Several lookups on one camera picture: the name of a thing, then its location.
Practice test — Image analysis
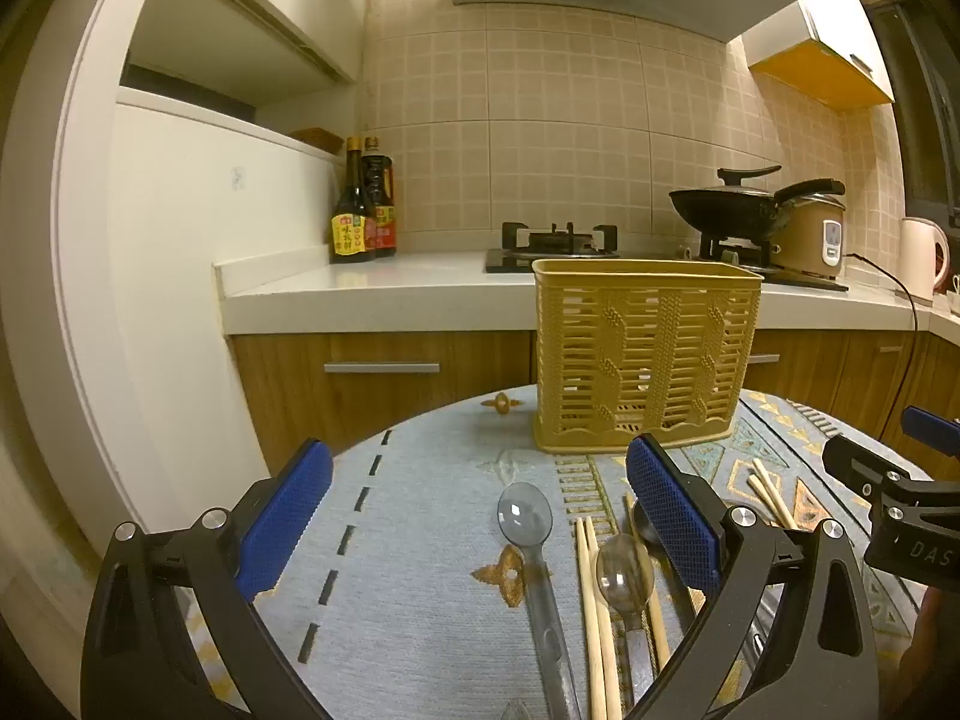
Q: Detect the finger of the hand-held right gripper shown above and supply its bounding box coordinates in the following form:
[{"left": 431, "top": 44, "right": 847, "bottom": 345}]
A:
[
  {"left": 902, "top": 405, "right": 960, "bottom": 460},
  {"left": 822, "top": 434, "right": 935, "bottom": 500}
]

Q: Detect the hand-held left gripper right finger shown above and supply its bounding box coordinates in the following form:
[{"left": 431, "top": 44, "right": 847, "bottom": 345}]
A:
[{"left": 625, "top": 433, "right": 880, "bottom": 720}]

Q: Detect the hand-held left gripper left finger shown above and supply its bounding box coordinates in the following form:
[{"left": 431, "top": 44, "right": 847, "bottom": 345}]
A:
[{"left": 79, "top": 436, "right": 335, "bottom": 720}]

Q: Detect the clear plastic spoon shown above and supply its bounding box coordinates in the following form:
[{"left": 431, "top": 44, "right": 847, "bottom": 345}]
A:
[
  {"left": 595, "top": 533, "right": 662, "bottom": 706},
  {"left": 496, "top": 483, "right": 584, "bottom": 720}
]

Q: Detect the yellow plastic utensil basket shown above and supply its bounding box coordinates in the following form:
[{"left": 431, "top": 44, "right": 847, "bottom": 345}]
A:
[{"left": 531, "top": 259, "right": 764, "bottom": 455}]

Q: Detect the metal spoon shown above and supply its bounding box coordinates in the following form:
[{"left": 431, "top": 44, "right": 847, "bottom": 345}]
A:
[{"left": 631, "top": 499, "right": 698, "bottom": 620}]

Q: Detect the patterned grey tablecloth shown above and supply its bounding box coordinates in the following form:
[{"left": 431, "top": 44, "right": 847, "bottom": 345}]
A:
[{"left": 180, "top": 385, "right": 960, "bottom": 720}]

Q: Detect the white electric kettle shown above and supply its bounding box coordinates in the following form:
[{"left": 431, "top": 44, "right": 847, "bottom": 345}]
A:
[{"left": 898, "top": 217, "right": 950, "bottom": 296}]

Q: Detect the wooden base cabinet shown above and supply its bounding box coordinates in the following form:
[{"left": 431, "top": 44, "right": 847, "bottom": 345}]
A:
[{"left": 228, "top": 328, "right": 960, "bottom": 470}]

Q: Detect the beige rice cooker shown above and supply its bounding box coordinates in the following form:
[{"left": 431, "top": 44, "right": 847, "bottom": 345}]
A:
[{"left": 771, "top": 193, "right": 848, "bottom": 277}]

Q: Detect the black burner grate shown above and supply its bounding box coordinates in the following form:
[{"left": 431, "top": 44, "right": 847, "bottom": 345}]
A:
[
  {"left": 501, "top": 222, "right": 622, "bottom": 258},
  {"left": 700, "top": 234, "right": 782, "bottom": 268}
]

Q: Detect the black wok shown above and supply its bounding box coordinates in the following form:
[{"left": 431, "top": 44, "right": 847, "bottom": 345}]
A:
[{"left": 669, "top": 178, "right": 847, "bottom": 240}]

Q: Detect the yellow label sauce bottle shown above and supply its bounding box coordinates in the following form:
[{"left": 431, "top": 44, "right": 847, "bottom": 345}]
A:
[{"left": 330, "top": 136, "right": 377, "bottom": 265}]

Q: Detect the dark window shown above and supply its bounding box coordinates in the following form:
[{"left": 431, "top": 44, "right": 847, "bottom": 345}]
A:
[{"left": 862, "top": 0, "right": 960, "bottom": 227}]

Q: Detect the black glass gas hob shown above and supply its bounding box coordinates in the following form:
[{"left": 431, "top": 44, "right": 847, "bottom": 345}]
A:
[{"left": 484, "top": 246, "right": 851, "bottom": 293}]

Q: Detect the red label sauce bottle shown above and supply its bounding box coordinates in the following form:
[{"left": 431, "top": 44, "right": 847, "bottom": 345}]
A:
[{"left": 361, "top": 136, "right": 398, "bottom": 259}]

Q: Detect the brown wicker basket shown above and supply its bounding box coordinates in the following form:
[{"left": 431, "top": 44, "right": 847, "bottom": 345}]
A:
[{"left": 289, "top": 127, "right": 347, "bottom": 153}]

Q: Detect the black power cable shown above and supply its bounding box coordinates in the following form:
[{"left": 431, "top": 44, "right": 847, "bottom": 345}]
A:
[{"left": 844, "top": 253, "right": 920, "bottom": 421}]

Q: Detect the long metal drawer handle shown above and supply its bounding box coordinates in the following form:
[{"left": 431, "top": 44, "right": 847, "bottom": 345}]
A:
[{"left": 324, "top": 361, "right": 442, "bottom": 375}]

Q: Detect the white yellow wall cabinet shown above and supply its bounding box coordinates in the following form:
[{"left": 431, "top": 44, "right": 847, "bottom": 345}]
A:
[{"left": 748, "top": 0, "right": 898, "bottom": 112}]

